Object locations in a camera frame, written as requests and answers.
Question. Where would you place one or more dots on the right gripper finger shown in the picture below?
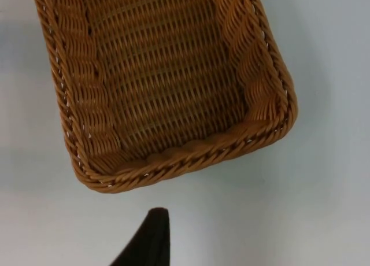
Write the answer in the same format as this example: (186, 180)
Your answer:
(148, 243)

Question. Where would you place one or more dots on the pale brown wicker basket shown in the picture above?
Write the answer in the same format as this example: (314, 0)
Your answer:
(162, 84)

